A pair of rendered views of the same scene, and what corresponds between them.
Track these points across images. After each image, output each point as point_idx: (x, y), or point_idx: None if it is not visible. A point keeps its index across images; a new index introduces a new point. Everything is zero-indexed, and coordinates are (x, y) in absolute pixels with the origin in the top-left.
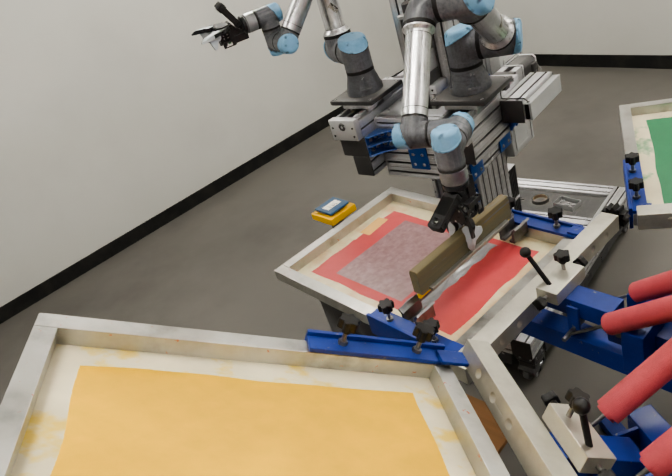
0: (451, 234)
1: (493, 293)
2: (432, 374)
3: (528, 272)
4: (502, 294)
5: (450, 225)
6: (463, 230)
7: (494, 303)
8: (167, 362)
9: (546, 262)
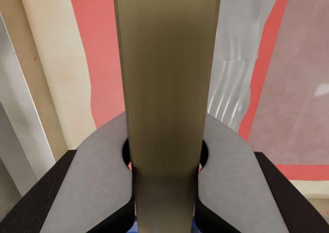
0: (231, 143)
1: (85, 43)
2: None
3: (38, 122)
4: (65, 50)
5: (246, 203)
6: (116, 190)
7: (53, 10)
8: None
9: (38, 159)
